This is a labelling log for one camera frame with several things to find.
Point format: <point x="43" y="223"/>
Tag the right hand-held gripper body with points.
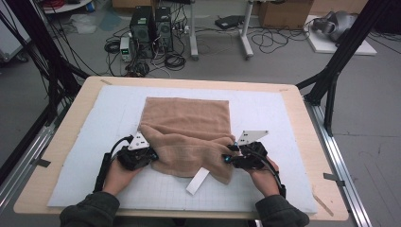
<point x="250" y="159"/>

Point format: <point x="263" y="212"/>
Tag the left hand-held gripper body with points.
<point x="135" y="156"/>

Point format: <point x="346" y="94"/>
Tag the tan terry towel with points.
<point x="189" y="126"/>

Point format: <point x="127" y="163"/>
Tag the person's right hand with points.
<point x="268" y="181"/>

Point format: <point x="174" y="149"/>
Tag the person's left hand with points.
<point x="118" y="179"/>

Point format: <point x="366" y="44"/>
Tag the white grid mat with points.
<point x="268" y="110"/>

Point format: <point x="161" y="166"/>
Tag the grey tape piece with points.
<point x="42" y="162"/>
<point x="333" y="178"/>

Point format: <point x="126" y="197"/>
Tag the thin wooden stick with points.
<point x="323" y="205"/>

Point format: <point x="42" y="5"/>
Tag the white power supply unit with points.
<point x="125" y="48"/>

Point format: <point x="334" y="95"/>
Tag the white stand leg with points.
<point x="193" y="31"/>
<point x="246" y="34"/>

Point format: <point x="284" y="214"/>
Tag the black flat device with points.
<point x="229" y="21"/>

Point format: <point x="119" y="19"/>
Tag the black computer tower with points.
<point x="164" y="28"/>
<point x="142" y="30"/>

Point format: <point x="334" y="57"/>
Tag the large cardboard box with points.
<point x="285" y="14"/>

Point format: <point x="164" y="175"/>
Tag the white floor board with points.
<point x="353" y="47"/>

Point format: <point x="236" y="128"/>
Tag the grey headset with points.
<point x="339" y="23"/>

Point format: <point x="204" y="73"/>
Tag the round white table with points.
<point x="66" y="6"/>

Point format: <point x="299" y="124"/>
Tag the aluminium rail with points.
<point x="337" y="157"/>
<point x="25" y="157"/>

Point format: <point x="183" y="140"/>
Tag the black frame post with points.
<point x="343" y="53"/>
<point x="44" y="47"/>

